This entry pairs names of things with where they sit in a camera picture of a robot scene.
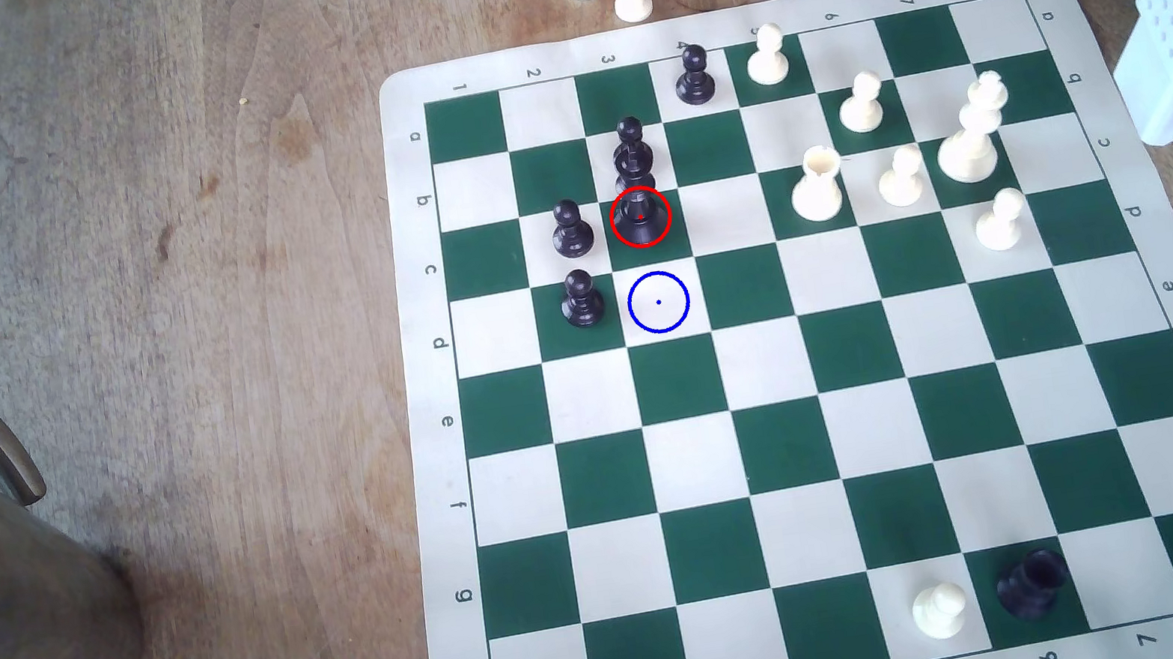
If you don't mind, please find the white chess queen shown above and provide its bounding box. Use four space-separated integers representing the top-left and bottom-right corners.
926 69 1022 190

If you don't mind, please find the black chess piece wide base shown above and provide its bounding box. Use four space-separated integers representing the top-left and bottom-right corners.
609 179 674 251

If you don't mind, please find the green and cream chess mat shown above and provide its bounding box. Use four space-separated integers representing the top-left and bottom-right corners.
344 0 1173 659

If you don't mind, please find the black chess rook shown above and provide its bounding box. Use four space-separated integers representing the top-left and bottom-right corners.
991 545 1076 626

